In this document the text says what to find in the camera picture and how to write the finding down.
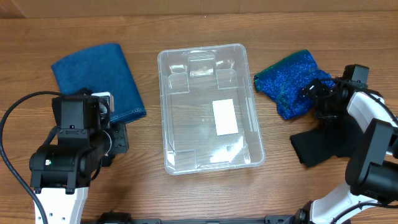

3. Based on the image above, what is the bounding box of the blue glitter cloth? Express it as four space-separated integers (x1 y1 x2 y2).
254 50 334 120

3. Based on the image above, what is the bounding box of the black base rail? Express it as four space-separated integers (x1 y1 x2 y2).
93 209 310 224

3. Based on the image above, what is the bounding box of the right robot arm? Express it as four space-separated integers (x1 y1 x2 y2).
291 78 397 223

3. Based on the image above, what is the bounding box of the clear plastic container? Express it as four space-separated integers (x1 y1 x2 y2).
157 44 266 175

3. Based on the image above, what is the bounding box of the white label in container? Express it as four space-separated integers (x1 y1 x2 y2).
212 99 238 136

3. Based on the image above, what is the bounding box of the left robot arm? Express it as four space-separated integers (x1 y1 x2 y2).
29 123 129 223

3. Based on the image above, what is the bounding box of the folded blue denim cloth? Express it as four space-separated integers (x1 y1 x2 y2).
51 43 147 123

